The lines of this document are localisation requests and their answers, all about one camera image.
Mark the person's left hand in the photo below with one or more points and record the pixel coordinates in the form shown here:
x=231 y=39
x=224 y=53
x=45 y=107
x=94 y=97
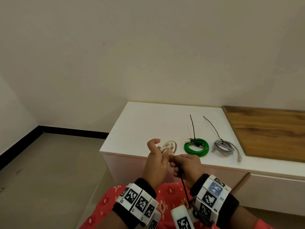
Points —
x=155 y=166

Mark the black baseboard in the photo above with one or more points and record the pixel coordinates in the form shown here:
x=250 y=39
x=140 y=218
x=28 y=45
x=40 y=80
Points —
x=71 y=132

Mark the person's right forearm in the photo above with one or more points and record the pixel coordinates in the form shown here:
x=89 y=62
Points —
x=247 y=219

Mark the white low table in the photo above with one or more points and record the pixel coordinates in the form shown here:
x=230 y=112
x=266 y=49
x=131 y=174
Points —
x=124 y=131

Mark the black wristband with marker tags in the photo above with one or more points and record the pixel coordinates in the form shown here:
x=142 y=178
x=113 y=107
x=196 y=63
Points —
x=135 y=195
x=212 y=190

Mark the white drawer with glossy base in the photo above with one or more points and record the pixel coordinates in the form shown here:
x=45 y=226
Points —
x=128 y=169

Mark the person's left forearm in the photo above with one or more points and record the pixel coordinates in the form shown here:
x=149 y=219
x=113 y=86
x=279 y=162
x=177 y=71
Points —
x=104 y=224

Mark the white marker cube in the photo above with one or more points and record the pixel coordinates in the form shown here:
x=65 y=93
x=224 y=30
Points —
x=182 y=219

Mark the wooden board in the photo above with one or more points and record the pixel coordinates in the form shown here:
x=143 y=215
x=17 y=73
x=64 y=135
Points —
x=267 y=131

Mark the person's right hand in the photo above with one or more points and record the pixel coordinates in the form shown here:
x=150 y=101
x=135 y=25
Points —
x=190 y=169

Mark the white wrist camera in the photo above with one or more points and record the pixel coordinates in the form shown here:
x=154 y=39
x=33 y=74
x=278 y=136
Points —
x=153 y=222

